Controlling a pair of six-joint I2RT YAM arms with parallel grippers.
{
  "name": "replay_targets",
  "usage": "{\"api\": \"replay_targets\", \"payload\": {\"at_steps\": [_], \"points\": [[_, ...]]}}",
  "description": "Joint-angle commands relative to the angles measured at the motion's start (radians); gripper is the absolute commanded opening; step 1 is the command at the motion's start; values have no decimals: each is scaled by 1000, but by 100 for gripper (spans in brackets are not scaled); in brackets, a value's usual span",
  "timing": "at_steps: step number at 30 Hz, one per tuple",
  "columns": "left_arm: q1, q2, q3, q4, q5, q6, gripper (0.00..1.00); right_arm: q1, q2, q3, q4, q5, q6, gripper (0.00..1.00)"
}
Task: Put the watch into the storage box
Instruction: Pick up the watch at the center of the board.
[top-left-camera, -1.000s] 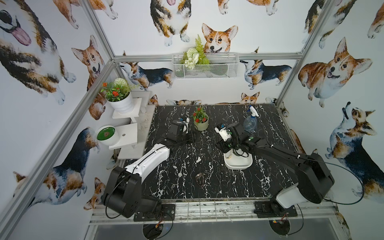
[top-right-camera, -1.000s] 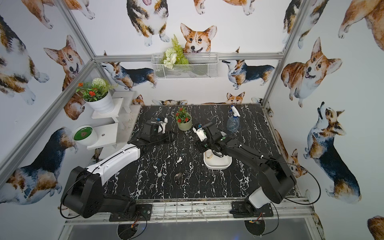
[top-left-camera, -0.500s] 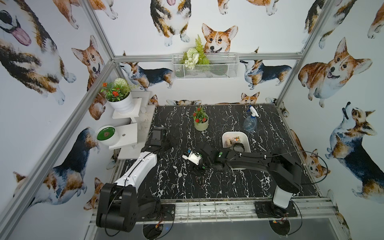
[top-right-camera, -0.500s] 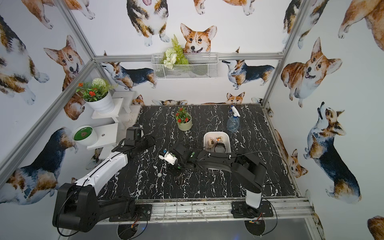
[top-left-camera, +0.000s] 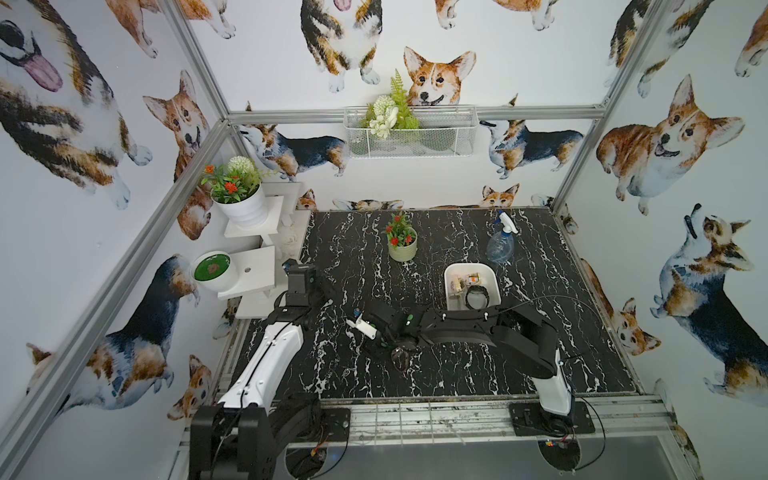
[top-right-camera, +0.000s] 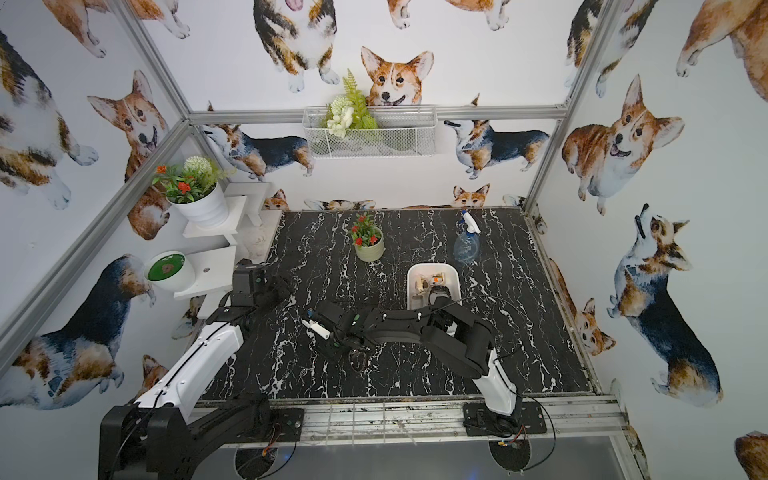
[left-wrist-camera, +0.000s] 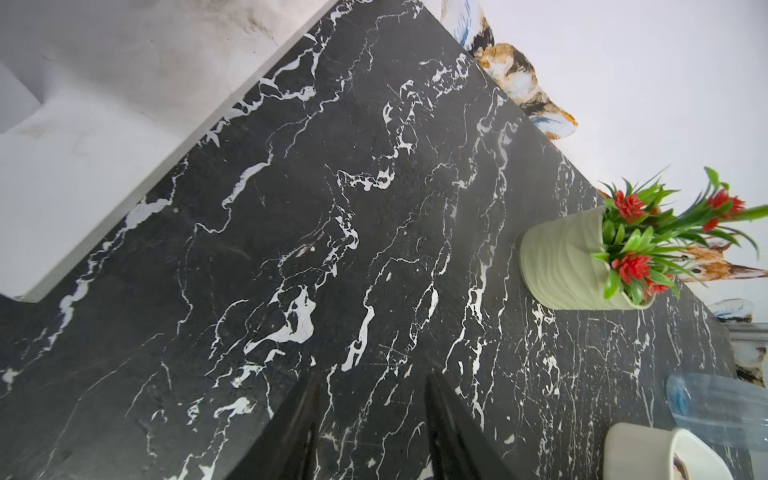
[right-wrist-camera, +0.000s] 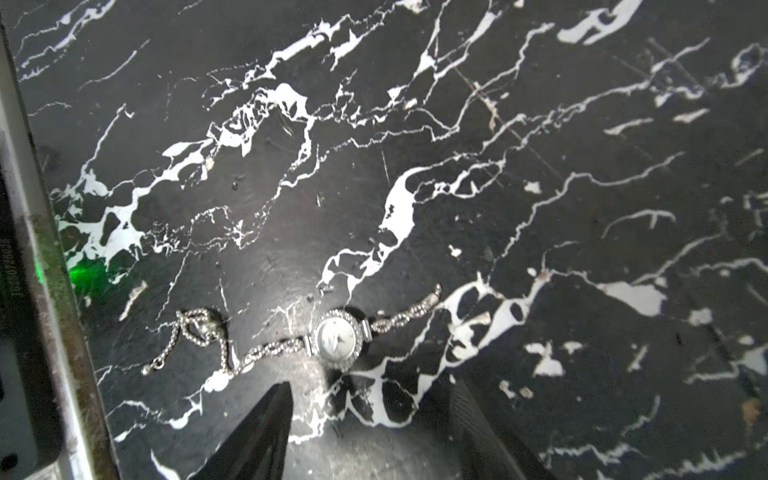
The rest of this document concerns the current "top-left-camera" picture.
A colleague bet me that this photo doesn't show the fern and white flowers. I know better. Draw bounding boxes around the fern and white flowers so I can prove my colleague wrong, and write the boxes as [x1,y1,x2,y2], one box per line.
[362,70,420,140]

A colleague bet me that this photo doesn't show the large white pot plant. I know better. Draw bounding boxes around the large white pot plant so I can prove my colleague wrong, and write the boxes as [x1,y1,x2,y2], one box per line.
[200,156,273,228]

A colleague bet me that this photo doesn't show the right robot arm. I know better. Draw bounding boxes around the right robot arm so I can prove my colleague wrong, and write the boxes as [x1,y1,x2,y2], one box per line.
[347,301,573,417]

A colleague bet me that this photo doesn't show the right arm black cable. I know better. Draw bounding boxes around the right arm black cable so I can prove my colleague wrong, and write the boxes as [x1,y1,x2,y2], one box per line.
[563,395,607,472]

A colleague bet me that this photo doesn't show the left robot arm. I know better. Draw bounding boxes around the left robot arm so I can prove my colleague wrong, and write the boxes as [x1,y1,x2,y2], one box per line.
[188,259,327,479]

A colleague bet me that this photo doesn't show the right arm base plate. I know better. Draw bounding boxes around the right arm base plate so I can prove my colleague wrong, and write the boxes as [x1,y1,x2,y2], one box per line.
[508,402,596,438]

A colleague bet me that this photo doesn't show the white storage box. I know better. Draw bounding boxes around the white storage box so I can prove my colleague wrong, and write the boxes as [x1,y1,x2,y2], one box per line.
[443,263,501,311]

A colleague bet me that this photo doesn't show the white wire wall basket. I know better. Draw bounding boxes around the white wire wall basket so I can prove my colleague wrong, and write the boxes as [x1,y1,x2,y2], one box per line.
[343,106,479,159]

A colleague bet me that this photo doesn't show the blue spray bottle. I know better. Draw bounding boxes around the blue spray bottle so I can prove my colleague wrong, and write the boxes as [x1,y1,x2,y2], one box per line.
[486,211,519,265]

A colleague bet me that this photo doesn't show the white stepped shelf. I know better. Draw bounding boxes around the white stepped shelf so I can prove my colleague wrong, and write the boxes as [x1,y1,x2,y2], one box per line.
[218,183,312,319]

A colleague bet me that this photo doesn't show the white bowl green top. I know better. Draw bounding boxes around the white bowl green top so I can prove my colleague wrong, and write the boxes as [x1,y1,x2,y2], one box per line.
[191,251,239,293]

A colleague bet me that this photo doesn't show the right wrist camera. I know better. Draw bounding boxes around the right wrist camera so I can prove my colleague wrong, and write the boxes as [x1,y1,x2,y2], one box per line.
[346,316,378,340]

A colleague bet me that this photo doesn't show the small green pot red flowers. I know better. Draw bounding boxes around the small green pot red flowers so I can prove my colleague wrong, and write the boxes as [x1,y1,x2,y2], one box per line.
[385,212,418,263]

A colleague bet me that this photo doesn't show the black watch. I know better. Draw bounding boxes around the black watch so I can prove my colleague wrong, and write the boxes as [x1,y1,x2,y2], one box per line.
[464,285,490,310]

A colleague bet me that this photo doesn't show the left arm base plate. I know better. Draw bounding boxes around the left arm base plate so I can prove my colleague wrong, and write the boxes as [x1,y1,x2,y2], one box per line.
[268,406,351,446]

